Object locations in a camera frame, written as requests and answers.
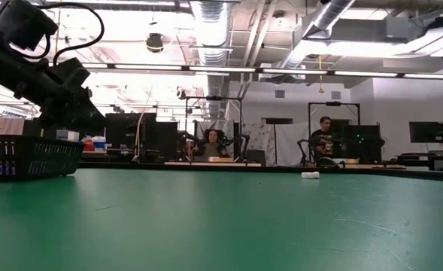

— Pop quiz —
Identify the clear plastic storage box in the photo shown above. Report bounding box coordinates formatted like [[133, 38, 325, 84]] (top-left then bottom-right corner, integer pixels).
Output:
[[56, 129, 80, 143]]

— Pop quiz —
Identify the black computer monitor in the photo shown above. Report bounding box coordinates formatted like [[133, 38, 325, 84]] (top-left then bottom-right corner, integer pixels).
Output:
[[408, 120, 443, 144]]

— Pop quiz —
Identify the white cloth screen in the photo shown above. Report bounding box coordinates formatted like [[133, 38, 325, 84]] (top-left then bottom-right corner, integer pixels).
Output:
[[275, 122, 311, 166]]

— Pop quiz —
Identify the black background desk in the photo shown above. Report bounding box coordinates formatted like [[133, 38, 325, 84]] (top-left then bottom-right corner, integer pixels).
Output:
[[393, 152, 443, 172]]

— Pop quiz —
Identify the ceiling light strip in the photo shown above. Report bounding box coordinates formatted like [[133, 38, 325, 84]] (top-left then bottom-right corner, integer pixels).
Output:
[[403, 73, 443, 81], [262, 68, 328, 75], [189, 66, 256, 73], [114, 64, 184, 71], [333, 70, 399, 78]]

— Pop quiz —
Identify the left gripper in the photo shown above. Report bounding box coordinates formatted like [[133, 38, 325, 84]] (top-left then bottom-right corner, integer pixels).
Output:
[[0, 47, 108, 133]]

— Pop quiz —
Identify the silver ventilation duct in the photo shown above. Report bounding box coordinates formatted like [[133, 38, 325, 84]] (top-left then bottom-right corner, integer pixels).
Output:
[[281, 0, 357, 72], [190, 0, 232, 118]]

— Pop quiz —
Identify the yellow pull cord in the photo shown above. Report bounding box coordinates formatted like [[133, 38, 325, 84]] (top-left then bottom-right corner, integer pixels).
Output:
[[317, 54, 326, 94]]

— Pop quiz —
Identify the patterned white cloth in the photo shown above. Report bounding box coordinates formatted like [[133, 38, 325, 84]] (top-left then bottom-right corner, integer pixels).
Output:
[[242, 123, 277, 151]]

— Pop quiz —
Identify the black metal rig frame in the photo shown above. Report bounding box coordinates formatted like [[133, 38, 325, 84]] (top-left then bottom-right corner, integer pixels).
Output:
[[185, 96, 244, 159], [308, 101, 361, 166]]

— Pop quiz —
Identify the black plastic mesh basket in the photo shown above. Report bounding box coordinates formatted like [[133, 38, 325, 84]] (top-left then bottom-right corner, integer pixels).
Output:
[[0, 134, 85, 182]]

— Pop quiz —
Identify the black dome ceiling fixture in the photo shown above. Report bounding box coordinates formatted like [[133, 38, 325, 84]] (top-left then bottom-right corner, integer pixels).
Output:
[[145, 32, 165, 53]]

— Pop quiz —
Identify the wooden background table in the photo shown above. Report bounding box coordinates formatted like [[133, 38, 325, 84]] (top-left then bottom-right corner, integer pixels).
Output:
[[163, 160, 262, 168]]

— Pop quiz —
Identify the pink cloth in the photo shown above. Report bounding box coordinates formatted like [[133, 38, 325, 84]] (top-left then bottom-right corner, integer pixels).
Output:
[[0, 114, 26, 136]]

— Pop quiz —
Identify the plastic bin with red label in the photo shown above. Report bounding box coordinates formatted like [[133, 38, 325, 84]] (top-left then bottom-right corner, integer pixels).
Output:
[[80, 135, 108, 152]]

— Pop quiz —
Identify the black partition panel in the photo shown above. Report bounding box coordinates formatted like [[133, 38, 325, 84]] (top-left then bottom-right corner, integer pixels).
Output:
[[23, 118, 106, 139], [341, 124, 386, 163], [104, 112, 158, 163]]

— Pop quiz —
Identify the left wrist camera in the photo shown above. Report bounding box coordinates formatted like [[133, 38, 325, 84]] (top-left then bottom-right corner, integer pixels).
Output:
[[51, 56, 93, 101]]

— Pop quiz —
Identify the person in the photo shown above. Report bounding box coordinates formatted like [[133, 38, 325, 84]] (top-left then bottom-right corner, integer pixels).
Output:
[[193, 129, 232, 159], [299, 116, 348, 166]]

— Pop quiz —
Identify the beige hanging cable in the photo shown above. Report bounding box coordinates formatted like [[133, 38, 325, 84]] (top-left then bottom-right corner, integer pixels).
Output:
[[134, 84, 154, 159]]

